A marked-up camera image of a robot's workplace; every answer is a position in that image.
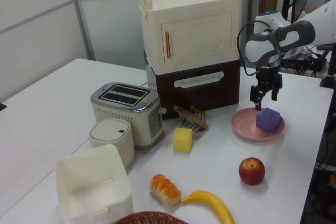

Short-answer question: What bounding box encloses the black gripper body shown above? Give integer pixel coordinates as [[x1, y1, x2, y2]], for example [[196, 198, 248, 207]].
[[251, 66, 284, 91]]

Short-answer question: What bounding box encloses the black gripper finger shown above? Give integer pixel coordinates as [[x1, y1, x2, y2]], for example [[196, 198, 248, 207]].
[[250, 84, 264, 111], [271, 81, 283, 102]]

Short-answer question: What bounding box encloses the purple cube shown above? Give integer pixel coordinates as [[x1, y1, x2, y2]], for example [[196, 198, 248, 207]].
[[256, 107, 281, 133]]

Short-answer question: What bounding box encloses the yellow cube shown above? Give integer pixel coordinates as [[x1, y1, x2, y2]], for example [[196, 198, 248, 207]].
[[172, 127, 193, 154]]

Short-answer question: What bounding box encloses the pink plate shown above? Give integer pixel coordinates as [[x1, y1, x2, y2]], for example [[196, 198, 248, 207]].
[[230, 108, 286, 142]]

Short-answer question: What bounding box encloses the black clamp stand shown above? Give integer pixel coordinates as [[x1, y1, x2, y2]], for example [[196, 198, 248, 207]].
[[319, 49, 336, 89]]

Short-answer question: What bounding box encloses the metal toast rack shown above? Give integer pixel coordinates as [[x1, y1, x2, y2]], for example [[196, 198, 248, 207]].
[[177, 106, 206, 132]]

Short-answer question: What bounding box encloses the red apple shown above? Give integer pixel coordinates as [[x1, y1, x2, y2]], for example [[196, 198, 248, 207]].
[[238, 157, 266, 186]]

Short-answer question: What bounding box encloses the yellow banana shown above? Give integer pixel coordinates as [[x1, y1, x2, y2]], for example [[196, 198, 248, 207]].
[[180, 189, 236, 224]]

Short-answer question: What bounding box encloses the orange glazed bread roll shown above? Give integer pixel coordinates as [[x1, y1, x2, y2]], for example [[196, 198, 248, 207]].
[[149, 174, 182, 206]]

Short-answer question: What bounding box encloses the cream and chrome toaster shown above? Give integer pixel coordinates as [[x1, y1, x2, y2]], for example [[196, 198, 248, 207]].
[[90, 81, 167, 148]]

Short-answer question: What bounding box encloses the small white lidded bin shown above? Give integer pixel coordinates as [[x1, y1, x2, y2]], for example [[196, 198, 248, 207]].
[[89, 118, 135, 168]]

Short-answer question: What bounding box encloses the brown wicker basket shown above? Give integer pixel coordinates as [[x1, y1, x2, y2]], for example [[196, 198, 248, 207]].
[[114, 210, 184, 224]]

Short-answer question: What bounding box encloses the white square container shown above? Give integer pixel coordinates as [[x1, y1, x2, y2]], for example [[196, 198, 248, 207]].
[[55, 144, 132, 222]]

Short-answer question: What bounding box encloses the black power strip with cables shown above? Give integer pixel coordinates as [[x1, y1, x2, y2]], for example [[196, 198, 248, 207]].
[[280, 47, 330, 78]]

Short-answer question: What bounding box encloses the brown drawer unit white handle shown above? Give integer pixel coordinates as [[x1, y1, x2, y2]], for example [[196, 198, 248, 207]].
[[143, 50, 241, 120]]

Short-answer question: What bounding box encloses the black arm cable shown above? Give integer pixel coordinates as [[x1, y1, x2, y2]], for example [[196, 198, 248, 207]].
[[236, 20, 274, 77]]

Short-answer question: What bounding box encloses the cream cabinet with handles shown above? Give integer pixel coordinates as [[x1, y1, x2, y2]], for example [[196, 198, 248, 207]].
[[138, 0, 243, 74]]

